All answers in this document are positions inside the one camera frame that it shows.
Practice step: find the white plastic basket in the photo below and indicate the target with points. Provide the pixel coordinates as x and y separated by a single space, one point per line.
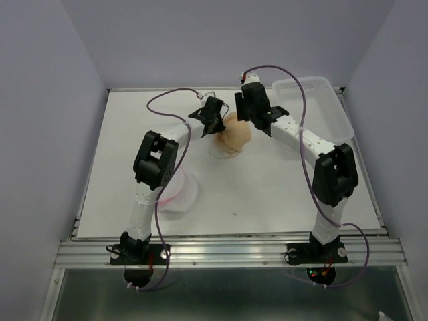
325 115

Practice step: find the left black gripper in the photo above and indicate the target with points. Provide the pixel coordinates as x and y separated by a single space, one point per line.
219 127

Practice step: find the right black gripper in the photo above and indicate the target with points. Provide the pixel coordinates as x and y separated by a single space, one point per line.
239 103

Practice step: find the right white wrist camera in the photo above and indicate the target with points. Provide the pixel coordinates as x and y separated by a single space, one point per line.
250 77

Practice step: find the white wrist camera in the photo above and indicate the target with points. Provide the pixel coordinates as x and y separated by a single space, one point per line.
250 77
203 96

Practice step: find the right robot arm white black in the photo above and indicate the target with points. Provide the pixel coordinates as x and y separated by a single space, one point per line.
329 170

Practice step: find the white mesh laundry bag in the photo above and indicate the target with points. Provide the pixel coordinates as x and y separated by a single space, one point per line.
180 193

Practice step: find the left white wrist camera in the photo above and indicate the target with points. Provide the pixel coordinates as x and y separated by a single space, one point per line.
203 96

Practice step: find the aluminium frame rail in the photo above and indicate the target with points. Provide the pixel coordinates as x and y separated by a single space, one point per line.
238 251

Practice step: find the beige bra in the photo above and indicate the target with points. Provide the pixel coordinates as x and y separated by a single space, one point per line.
230 142

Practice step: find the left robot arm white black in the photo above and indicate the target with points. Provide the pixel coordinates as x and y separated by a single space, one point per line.
154 166

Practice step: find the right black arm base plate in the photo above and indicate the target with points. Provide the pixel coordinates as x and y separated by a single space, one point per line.
313 253

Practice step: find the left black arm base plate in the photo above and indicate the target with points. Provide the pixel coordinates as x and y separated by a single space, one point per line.
152 254

